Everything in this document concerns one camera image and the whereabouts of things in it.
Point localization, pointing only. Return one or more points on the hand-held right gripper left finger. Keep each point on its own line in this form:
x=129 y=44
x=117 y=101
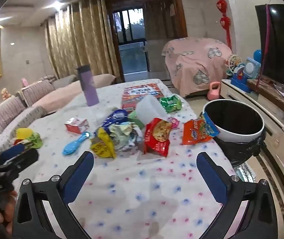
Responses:
x=82 y=171

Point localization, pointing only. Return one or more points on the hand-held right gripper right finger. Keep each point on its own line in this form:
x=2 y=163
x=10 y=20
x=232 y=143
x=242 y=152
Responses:
x=213 y=176

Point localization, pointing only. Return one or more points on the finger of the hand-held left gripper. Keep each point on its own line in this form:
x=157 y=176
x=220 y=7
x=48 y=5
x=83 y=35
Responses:
x=13 y=151
x=22 y=159

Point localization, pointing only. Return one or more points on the red white small carton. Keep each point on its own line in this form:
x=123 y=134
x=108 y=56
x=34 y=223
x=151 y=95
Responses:
x=75 y=125

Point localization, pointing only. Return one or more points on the white bin with black liner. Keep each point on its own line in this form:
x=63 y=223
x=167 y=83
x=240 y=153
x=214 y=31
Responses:
x=239 y=132

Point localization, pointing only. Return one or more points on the dark blue snack packet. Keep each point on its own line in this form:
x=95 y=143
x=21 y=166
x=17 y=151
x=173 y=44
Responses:
x=114 y=117

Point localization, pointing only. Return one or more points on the pink spoon-shaped snack packet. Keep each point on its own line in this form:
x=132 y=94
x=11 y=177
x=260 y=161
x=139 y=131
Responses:
x=174 y=122

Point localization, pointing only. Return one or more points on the translucent plastic cup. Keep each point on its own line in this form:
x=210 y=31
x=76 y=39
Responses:
x=149 y=107

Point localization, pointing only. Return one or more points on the bright green wrapper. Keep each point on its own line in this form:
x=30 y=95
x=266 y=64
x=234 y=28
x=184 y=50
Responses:
x=34 y=140

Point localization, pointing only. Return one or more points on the light blue spoon-shaped packet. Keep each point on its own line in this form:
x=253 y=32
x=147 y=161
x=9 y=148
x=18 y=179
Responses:
x=74 y=147

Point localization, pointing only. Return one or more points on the silver foil mat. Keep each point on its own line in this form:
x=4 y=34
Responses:
x=245 y=173

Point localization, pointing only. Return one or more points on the yellow crumpled wrapper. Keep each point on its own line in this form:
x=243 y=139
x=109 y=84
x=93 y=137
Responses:
x=102 y=142

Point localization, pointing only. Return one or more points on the striped pink cushion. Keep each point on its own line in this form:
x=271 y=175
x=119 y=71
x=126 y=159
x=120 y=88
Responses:
x=8 y=114
x=37 y=92
x=48 y=78

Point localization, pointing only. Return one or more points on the orange snack packet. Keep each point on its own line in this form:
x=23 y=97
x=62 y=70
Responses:
x=194 y=132

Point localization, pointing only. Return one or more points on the pale green crumpled wrapper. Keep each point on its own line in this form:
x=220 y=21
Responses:
x=124 y=134

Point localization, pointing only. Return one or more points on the white floral tablecloth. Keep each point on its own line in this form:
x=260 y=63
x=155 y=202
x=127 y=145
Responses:
x=137 y=191

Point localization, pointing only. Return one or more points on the small teddy bear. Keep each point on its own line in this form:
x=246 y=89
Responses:
x=5 y=93

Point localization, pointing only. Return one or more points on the red cookie snack packet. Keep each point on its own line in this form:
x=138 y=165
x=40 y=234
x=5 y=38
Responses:
x=156 y=137

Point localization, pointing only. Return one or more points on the pink grey sofa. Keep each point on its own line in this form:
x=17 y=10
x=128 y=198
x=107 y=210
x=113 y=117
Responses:
x=57 y=97

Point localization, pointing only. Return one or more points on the small pink toy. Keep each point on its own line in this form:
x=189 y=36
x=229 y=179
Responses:
x=24 y=82

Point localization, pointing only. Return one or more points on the green drink carton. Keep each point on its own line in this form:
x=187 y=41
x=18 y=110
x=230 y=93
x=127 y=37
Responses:
x=134 y=116

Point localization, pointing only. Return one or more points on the white television cabinet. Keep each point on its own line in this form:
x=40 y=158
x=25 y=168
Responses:
x=269 y=119

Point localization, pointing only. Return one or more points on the pink kettlebell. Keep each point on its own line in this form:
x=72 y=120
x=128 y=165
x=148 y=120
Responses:
x=213 y=94

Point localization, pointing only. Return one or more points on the purple tumbler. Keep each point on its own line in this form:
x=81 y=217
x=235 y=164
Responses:
x=88 y=89

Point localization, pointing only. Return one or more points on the green foil snack packet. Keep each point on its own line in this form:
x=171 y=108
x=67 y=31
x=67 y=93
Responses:
x=170 y=103

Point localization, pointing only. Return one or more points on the blue toy machine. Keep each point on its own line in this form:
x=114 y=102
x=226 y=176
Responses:
x=239 y=82

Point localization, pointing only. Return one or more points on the red children's book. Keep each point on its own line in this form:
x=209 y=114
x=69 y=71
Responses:
x=142 y=90

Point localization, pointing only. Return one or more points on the ferris wheel toy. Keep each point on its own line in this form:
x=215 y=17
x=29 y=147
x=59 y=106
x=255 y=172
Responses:
x=233 y=62

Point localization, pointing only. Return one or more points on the pink heart-print blanket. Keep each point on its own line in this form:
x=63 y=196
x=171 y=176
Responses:
x=194 y=59

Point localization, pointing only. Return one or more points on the blue spiky ball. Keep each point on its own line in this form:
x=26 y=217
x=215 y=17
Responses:
x=258 y=56

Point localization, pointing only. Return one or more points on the golden curtain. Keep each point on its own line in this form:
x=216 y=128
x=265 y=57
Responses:
x=82 y=37

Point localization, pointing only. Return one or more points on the wooden-framed balcony door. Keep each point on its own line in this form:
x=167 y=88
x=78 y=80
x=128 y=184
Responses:
x=132 y=42

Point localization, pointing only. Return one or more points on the black television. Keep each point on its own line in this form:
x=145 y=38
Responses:
x=281 y=49

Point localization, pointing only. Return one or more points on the pink hula hoop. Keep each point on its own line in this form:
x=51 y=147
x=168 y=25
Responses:
x=269 y=33

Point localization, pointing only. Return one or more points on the red hanging decorations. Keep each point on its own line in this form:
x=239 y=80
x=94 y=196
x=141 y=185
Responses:
x=221 y=5

